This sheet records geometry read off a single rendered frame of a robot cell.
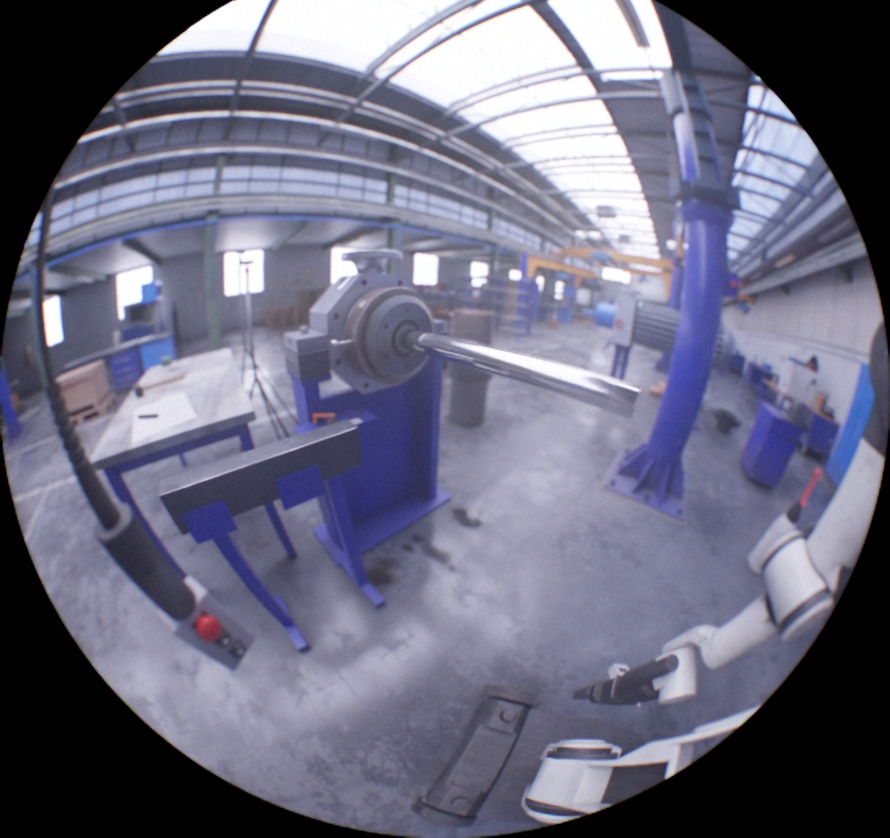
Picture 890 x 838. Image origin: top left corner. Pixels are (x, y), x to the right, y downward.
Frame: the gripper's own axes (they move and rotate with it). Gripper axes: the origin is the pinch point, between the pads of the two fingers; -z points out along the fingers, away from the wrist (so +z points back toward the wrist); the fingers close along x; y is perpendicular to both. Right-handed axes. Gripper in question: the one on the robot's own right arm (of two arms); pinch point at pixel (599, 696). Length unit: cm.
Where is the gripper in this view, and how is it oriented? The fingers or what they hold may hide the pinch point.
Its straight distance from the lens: 79.6
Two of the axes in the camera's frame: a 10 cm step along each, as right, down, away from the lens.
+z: 2.3, -8.7, -4.3
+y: -4.2, 3.1, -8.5
